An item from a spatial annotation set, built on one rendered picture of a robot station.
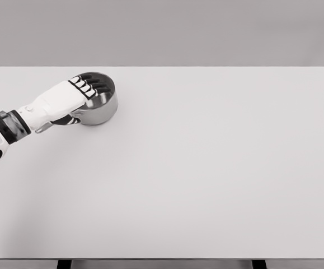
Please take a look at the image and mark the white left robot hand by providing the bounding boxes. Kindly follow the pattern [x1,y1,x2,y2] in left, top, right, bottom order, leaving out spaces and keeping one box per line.
[34,76,109,127]

